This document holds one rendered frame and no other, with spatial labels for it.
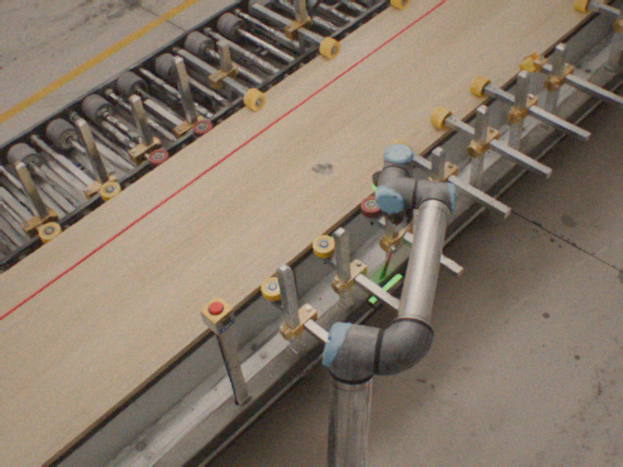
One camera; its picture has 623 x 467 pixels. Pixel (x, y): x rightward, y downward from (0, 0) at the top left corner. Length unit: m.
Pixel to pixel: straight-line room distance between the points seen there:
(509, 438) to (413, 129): 1.31
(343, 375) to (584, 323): 1.95
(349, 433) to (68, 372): 1.01
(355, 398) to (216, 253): 0.99
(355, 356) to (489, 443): 1.53
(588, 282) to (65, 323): 2.36
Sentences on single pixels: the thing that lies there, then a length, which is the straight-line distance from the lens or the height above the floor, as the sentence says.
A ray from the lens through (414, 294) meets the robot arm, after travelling 2.10.
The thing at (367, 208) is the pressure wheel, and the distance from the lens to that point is 2.93.
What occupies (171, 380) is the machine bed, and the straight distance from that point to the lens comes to 2.78.
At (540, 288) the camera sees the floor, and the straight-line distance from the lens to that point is 3.89.
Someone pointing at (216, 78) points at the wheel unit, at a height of 0.97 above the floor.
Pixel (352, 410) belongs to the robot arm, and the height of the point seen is 1.22.
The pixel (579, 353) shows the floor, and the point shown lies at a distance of 3.72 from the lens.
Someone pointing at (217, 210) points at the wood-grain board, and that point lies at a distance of 3.00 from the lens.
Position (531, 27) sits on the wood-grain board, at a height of 0.90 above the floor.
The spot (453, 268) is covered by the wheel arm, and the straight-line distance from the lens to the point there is 2.81.
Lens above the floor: 3.08
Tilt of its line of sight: 49 degrees down
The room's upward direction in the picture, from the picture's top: 8 degrees counter-clockwise
